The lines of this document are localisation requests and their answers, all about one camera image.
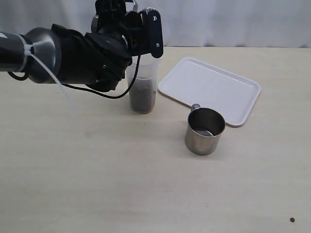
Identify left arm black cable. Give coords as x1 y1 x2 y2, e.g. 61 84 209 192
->
8 54 142 100

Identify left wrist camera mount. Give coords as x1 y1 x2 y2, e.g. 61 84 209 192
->
140 7 164 59

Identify white curtain backdrop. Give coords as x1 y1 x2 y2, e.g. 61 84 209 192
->
0 0 311 48

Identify steel mug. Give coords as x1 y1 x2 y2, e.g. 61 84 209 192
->
185 104 225 155
90 0 138 33

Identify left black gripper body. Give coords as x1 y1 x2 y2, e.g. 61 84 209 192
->
97 12 144 56

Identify white plastic tray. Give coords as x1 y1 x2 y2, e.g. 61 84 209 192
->
158 57 261 127

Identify clear plastic tall container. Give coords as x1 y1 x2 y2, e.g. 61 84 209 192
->
129 54 161 114

